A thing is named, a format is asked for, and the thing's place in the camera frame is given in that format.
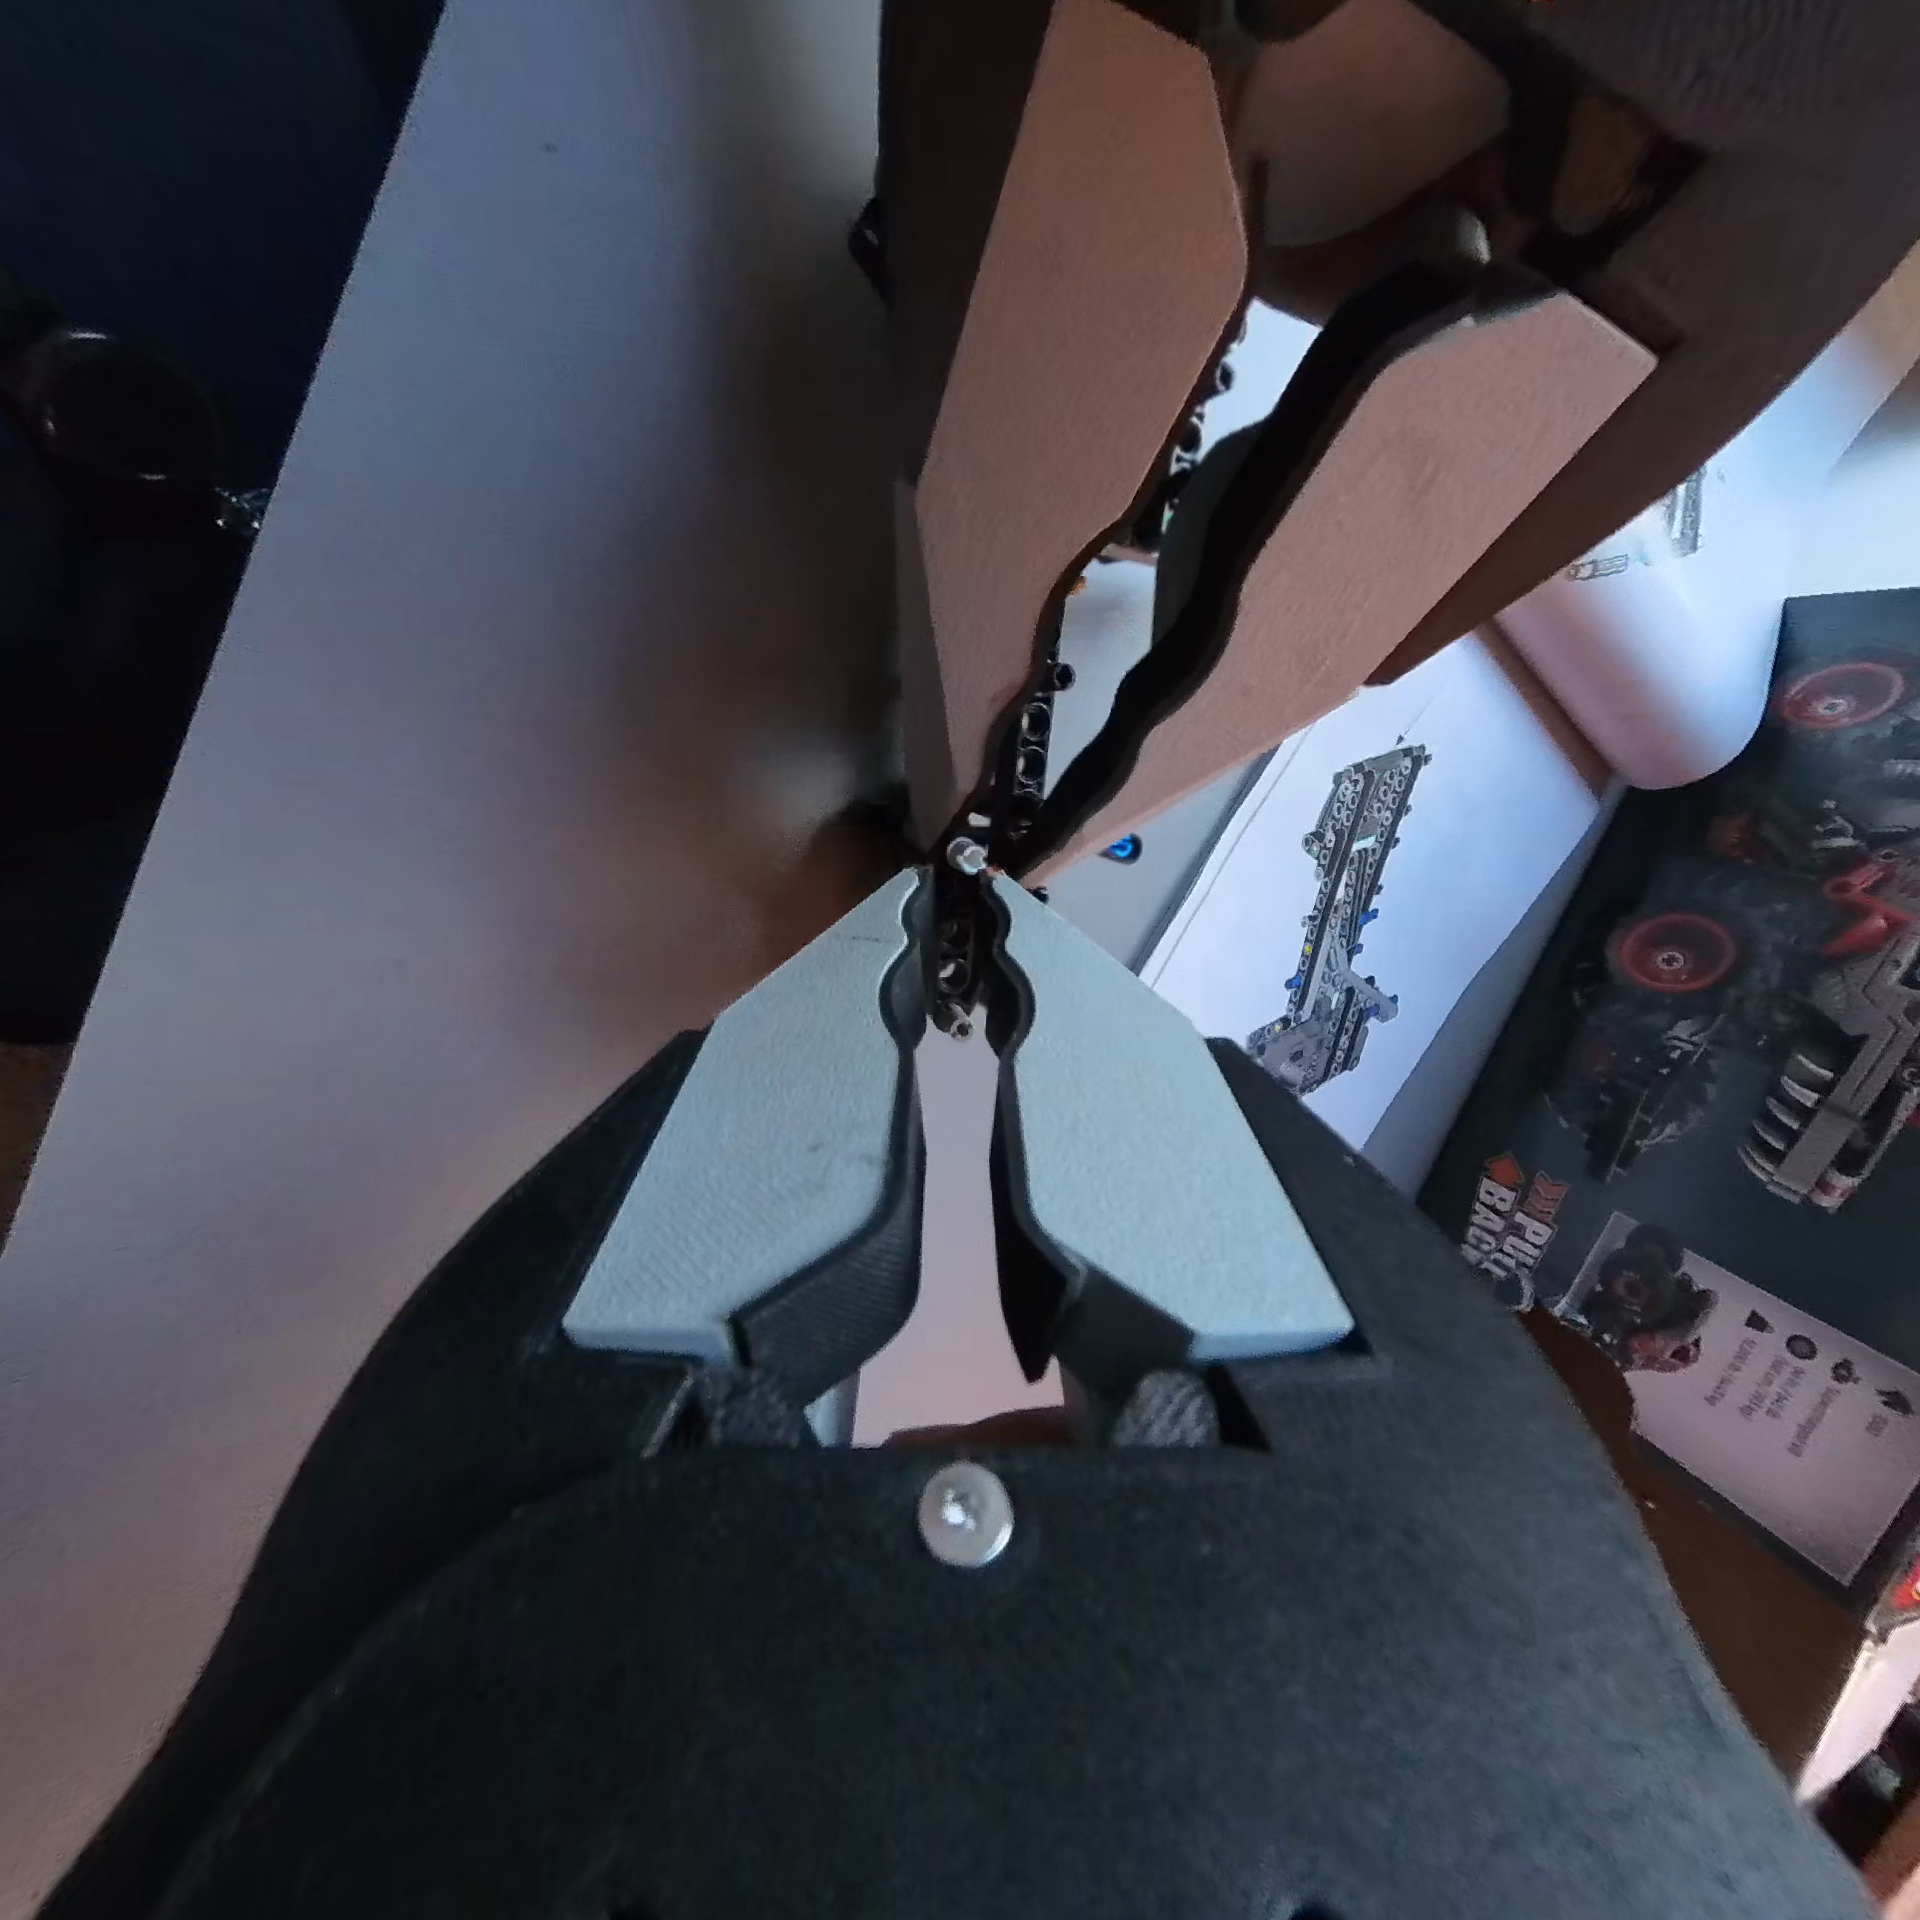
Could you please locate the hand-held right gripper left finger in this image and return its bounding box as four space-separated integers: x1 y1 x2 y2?
563 866 933 1413

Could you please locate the lego instruction booklet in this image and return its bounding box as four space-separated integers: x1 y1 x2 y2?
1132 286 1920 1193

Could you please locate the dark lego truck box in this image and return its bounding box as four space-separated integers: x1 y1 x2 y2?
1417 591 1920 1595

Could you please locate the black lego beam assembly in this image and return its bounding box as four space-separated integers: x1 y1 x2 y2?
983 344 1248 859

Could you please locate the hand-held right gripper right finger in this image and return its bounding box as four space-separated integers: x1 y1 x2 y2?
983 882 1373 1419

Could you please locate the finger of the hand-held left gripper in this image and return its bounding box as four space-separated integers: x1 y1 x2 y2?
877 0 1255 848
1031 280 1661 886

